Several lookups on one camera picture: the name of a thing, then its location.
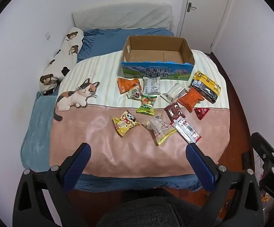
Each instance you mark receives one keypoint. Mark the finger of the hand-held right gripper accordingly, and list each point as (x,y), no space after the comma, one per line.
(264,149)

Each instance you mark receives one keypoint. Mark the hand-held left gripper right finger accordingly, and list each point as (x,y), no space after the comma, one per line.
(199,163)

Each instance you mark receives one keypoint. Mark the printed cardboard box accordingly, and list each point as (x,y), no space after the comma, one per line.
(156,59)

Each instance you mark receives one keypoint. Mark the red triangular snack packet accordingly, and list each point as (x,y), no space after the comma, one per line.
(202,112)

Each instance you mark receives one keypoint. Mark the clear yellow-edged snack packet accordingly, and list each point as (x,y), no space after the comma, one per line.
(159,127)

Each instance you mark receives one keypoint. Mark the grey barcode snack packet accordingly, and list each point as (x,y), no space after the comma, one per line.
(152,86)

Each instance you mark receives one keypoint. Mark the white wall outlet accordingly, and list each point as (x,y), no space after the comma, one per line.
(47,35)

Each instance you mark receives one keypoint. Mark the black yellow snack packet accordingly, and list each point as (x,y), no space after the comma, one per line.
(205,85)

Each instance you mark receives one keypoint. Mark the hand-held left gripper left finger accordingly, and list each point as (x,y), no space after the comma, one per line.
(80,162)

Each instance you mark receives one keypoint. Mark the white silver snack packet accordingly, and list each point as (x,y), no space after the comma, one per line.
(174,92)

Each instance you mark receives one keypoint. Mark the bear print long pillow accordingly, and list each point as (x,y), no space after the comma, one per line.
(63,56)

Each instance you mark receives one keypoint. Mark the cat print blanket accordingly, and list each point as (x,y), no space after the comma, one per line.
(92,127)

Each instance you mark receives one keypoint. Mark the teal plush blanket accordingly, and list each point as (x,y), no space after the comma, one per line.
(36,132)

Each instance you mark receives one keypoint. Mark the white door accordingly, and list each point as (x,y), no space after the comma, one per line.
(205,16)

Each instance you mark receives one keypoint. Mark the colorful candy ball bag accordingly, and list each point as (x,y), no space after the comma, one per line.
(147,104)

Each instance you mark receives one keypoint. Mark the long red white snack packet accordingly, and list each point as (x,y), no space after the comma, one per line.
(186,130)

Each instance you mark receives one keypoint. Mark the cream face-print snack packet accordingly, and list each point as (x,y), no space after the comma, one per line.
(135,94)

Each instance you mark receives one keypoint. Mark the orange snack packet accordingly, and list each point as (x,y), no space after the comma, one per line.
(190,98)
(126,85)

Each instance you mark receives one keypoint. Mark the blue bed sheet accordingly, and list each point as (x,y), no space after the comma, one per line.
(104,42)

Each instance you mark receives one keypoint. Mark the yellow panda snack packet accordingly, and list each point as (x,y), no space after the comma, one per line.
(125,122)

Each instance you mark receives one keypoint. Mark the dark red snack packet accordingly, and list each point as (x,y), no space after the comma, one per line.
(174,111)

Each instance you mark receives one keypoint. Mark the white quilted headboard cushion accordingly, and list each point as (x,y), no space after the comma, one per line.
(120,16)

